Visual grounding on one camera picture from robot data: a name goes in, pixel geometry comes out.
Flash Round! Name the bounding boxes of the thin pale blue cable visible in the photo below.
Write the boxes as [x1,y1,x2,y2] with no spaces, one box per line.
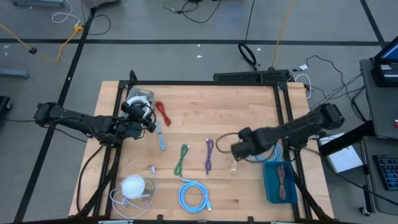
[154,119,167,151]

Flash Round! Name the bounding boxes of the black support beam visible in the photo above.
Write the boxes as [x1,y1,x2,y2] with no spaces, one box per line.
[317,120,376,156]

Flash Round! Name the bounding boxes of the black floor object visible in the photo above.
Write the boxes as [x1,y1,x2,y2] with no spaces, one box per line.
[0,95,12,113]

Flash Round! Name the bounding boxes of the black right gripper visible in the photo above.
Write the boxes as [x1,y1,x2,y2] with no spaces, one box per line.
[231,126,268,160]

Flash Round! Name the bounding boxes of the black floor cable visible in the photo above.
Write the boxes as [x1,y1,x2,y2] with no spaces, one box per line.
[88,14,112,35]
[163,0,223,24]

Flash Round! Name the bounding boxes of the grey floor object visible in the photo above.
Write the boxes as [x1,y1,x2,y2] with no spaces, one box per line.
[12,0,66,7]

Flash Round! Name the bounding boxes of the white loose cable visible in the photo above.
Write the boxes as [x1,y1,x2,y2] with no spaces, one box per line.
[109,164,159,220]

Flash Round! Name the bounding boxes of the teal plastic bin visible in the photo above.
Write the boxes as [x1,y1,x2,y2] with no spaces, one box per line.
[262,161,299,205]

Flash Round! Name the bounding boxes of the black aluminium table frame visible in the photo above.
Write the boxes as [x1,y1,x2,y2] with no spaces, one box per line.
[76,70,335,224]

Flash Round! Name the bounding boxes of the grey floor bar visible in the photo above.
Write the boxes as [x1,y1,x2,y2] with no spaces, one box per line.
[0,68,30,80]

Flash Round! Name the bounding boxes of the thick light blue HDMI cable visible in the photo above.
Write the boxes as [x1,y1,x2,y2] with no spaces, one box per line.
[178,179,213,214]

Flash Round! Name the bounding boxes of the white round dome object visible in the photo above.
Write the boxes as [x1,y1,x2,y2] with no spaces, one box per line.
[120,174,146,200]

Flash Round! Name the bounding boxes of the pink braided cable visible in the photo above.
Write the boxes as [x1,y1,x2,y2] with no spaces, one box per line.
[276,164,287,200]

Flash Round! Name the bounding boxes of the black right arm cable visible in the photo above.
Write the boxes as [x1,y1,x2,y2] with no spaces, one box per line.
[303,146,398,200]

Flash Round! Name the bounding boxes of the black laptop computer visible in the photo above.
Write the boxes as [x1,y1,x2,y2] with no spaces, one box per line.
[371,37,398,88]

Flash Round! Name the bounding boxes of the green USB cable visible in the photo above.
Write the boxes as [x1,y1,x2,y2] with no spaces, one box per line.
[173,143,190,178]

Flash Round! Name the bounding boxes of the black hanging cable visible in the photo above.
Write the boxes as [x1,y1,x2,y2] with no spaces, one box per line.
[237,0,259,71]

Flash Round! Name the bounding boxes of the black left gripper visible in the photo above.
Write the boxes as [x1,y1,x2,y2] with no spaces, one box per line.
[120,101,157,134]

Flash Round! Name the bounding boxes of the white power cable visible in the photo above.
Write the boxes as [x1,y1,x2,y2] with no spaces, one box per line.
[294,73,312,100]

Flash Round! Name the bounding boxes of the purple USB cable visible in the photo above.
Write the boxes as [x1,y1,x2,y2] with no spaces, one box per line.
[204,138,215,175]

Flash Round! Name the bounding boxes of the white box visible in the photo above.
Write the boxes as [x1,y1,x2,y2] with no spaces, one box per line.
[318,133,364,174]

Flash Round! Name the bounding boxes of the thick yellow hanging cable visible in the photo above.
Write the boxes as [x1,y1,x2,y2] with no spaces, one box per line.
[271,0,296,70]

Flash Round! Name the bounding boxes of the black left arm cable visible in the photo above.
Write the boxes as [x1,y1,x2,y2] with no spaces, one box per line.
[76,144,106,214]

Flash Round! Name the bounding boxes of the black keyboard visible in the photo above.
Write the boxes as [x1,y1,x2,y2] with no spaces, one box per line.
[373,154,398,191]

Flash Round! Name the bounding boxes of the black tangled floor cables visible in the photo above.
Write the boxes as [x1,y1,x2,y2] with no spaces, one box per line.
[306,55,368,122]

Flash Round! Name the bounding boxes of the white floor cable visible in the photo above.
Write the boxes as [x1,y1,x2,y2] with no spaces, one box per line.
[51,0,82,26]

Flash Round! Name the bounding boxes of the yellow floor cable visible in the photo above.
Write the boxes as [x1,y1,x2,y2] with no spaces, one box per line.
[0,22,85,62]

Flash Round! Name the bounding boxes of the translucent white plastic bin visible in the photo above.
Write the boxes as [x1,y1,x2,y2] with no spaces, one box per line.
[124,87,156,121]

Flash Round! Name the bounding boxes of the red USB cable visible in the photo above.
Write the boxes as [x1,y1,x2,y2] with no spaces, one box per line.
[154,101,172,128]

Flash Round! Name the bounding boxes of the black looped gripper cable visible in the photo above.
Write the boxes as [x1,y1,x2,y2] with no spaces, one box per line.
[215,132,242,154]

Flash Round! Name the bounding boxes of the grey side desk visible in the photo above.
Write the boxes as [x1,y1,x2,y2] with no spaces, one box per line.
[359,58,398,215]

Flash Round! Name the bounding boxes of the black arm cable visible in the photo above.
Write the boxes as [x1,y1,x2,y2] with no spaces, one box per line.
[303,146,398,200]
[76,144,106,214]

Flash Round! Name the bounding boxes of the black power strip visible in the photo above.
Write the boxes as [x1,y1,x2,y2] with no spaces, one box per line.
[213,69,290,84]

